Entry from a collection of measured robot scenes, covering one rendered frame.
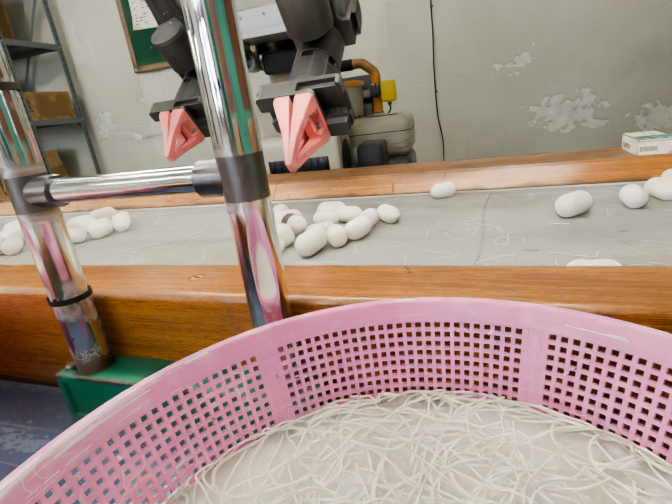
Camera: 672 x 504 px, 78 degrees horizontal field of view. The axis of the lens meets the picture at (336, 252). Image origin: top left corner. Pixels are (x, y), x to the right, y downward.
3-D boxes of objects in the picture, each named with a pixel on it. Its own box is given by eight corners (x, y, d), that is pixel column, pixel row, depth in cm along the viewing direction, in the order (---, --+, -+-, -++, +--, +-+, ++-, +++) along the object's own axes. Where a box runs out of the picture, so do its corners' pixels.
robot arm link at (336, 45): (350, 55, 56) (310, 60, 57) (337, 5, 50) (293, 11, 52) (342, 91, 53) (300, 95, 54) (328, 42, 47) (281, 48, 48)
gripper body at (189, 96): (199, 103, 66) (212, 71, 69) (147, 111, 69) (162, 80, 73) (220, 132, 71) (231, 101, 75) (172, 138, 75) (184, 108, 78)
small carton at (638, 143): (621, 149, 54) (622, 133, 54) (653, 146, 53) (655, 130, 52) (636, 156, 49) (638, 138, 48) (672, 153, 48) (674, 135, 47)
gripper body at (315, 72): (337, 84, 44) (348, 38, 47) (253, 97, 47) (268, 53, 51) (354, 128, 49) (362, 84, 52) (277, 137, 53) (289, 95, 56)
